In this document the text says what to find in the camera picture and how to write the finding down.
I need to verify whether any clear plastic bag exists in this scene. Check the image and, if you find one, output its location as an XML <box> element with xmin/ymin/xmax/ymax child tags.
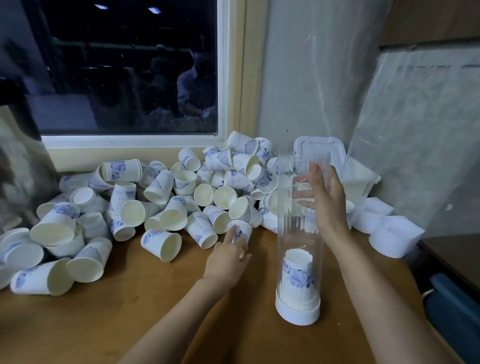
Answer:
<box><xmin>348</xmin><ymin>48</ymin><xmax>480</xmax><ymax>226</ymax></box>

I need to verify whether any nested stack of paper cups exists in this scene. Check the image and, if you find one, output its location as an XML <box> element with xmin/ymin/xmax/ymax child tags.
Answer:
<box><xmin>279</xmin><ymin>247</ymin><xmax>320</xmax><ymax>310</ymax></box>

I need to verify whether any dark wooden side counter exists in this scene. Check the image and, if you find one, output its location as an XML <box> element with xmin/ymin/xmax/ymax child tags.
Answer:
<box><xmin>418</xmin><ymin>234</ymin><xmax>480</xmax><ymax>301</ymax></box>

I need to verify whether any person's left hand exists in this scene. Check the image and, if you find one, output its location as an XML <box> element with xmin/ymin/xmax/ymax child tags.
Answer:
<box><xmin>204</xmin><ymin>225</ymin><xmax>252</xmax><ymax>290</ymax></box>

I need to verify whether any person's right hand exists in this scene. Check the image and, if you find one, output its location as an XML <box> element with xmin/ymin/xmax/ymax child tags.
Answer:
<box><xmin>292</xmin><ymin>163</ymin><xmax>350</xmax><ymax>235</ymax></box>

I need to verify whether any translucent plastic box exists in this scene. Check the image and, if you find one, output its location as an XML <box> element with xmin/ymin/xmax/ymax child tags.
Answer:
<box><xmin>330</xmin><ymin>157</ymin><xmax>382</xmax><ymax>207</ymax></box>

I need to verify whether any person's left forearm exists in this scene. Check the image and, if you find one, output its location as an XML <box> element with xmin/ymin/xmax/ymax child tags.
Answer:
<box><xmin>120</xmin><ymin>277</ymin><xmax>230</xmax><ymax>364</ymax></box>

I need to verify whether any single blue-printed paper cup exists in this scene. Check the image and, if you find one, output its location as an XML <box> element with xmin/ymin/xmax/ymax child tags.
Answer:
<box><xmin>228</xmin><ymin>219</ymin><xmax>254</xmax><ymax>245</ymax></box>

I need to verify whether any person's right forearm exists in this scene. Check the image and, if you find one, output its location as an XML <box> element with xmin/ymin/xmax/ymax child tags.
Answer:
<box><xmin>322</xmin><ymin>225</ymin><xmax>455</xmax><ymax>364</ymax></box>

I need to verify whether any clear cup dispenser tube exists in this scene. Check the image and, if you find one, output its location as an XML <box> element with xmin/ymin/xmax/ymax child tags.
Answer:
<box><xmin>275</xmin><ymin>153</ymin><xmax>325</xmax><ymax>326</ymax></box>

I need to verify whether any white framed window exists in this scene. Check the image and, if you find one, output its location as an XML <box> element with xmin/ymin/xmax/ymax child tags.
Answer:
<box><xmin>0</xmin><ymin>0</ymin><xmax>267</xmax><ymax>172</ymax></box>

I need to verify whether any white plastic lid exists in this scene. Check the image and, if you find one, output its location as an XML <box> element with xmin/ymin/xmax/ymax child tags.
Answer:
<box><xmin>292</xmin><ymin>135</ymin><xmax>348</xmax><ymax>170</ymax></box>

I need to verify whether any pile of paper cups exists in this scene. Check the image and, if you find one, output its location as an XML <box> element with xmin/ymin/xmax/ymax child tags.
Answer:
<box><xmin>0</xmin><ymin>131</ymin><xmax>301</xmax><ymax>297</ymax></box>

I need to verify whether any brown wooden wall cabinet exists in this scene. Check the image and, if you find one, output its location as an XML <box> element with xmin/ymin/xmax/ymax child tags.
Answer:
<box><xmin>378</xmin><ymin>0</ymin><xmax>480</xmax><ymax>48</ymax></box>

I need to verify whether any blue bin with tan rim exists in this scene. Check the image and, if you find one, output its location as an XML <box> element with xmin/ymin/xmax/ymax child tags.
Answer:
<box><xmin>423</xmin><ymin>273</ymin><xmax>480</xmax><ymax>364</ymax></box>

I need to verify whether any stainless steel water dispenser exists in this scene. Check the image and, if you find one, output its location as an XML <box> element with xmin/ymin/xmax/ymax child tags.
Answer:
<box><xmin>0</xmin><ymin>78</ymin><xmax>61</xmax><ymax>226</ymax></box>

